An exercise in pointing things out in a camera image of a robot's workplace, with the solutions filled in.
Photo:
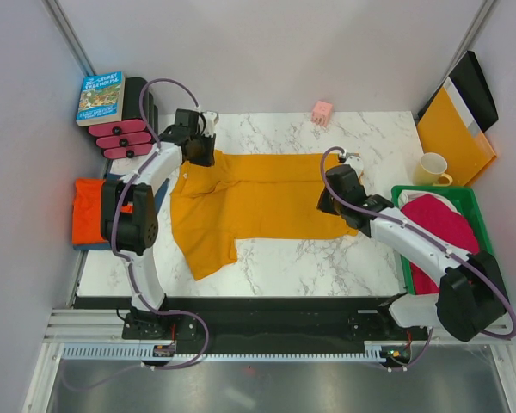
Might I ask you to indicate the blue folded t shirt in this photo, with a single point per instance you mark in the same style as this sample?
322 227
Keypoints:
158 197

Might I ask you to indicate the mustard yellow t shirt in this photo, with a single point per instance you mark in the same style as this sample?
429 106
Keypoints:
249 196

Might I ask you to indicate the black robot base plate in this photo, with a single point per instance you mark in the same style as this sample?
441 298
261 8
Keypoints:
270 325

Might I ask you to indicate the orange folded t shirt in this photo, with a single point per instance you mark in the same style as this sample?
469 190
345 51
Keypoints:
86 215

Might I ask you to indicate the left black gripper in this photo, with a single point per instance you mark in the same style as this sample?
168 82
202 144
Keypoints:
209 159

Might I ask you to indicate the white slotted cable duct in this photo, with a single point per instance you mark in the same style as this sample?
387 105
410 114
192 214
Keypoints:
151 352

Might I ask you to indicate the white cloth in bin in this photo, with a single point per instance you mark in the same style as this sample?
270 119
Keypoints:
408 195

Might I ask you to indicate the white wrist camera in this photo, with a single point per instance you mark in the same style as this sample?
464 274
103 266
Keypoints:
354 160
207 123

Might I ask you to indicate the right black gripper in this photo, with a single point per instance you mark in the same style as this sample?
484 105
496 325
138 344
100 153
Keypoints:
324 206

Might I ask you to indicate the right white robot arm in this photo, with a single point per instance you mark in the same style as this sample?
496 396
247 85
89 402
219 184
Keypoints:
471 296

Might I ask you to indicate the orange envelope folder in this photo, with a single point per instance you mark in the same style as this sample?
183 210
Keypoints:
449 128

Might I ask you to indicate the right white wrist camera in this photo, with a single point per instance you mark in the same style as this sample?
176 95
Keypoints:
354 160

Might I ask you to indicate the black pink drawer organizer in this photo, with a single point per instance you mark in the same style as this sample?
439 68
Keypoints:
130 137

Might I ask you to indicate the black white folder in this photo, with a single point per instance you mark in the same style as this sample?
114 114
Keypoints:
468 79

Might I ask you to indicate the pale yellow mug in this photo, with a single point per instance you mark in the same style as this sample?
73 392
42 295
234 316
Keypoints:
431 170

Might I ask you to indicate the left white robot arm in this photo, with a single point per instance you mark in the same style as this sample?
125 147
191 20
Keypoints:
128 212

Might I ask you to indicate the blue treehouse book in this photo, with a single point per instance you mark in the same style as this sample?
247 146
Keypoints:
101 99

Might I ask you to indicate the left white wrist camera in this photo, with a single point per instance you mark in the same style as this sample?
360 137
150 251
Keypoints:
207 123

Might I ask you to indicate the pink cube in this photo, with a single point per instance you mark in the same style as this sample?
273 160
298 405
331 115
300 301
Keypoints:
321 113

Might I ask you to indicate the green plastic bin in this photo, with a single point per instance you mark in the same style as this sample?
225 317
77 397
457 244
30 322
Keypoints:
466 229

